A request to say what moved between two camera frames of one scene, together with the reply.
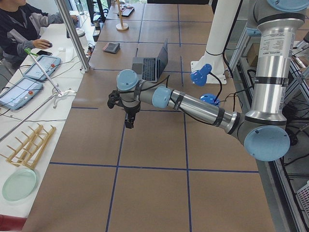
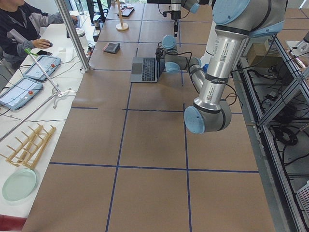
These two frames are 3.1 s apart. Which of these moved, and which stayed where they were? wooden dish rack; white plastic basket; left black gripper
Moved: left black gripper
Stayed: white plastic basket; wooden dish rack
